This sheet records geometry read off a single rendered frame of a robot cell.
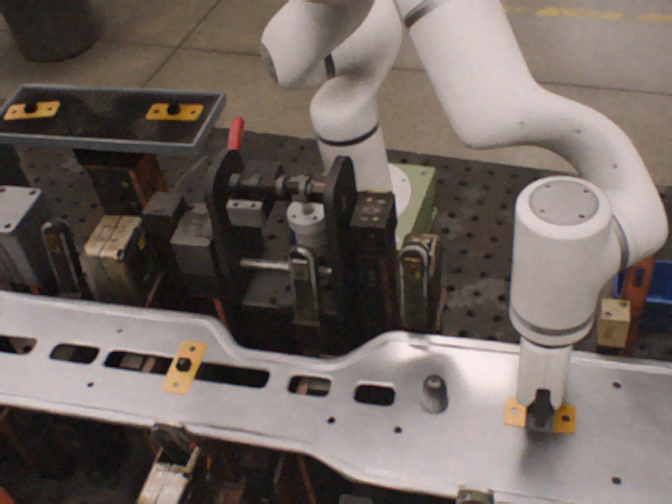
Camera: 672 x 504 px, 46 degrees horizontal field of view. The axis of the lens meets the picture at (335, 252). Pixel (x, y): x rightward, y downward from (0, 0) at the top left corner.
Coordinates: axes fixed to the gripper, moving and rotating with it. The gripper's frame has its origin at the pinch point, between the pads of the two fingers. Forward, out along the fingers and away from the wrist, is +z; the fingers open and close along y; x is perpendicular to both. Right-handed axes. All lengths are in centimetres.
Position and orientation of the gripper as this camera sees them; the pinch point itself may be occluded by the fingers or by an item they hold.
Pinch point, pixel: (540, 401)
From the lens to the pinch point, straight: 97.6
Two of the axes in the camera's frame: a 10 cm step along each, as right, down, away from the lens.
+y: -2.4, 7.1, -6.6
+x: 9.6, 0.9, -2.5
